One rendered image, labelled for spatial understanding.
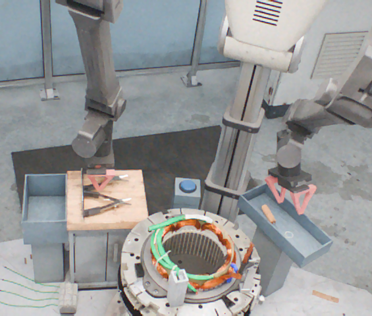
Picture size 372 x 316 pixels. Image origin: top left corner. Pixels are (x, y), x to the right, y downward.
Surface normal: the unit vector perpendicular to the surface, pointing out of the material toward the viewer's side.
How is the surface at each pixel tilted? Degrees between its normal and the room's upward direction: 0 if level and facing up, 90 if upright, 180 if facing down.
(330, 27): 89
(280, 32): 90
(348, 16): 90
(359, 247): 0
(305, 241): 0
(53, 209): 0
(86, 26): 116
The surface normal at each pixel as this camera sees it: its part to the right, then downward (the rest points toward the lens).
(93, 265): 0.15, 0.67
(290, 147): -0.18, 0.37
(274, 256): -0.80, 0.32
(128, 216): 0.13, -0.74
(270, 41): -0.29, 0.61
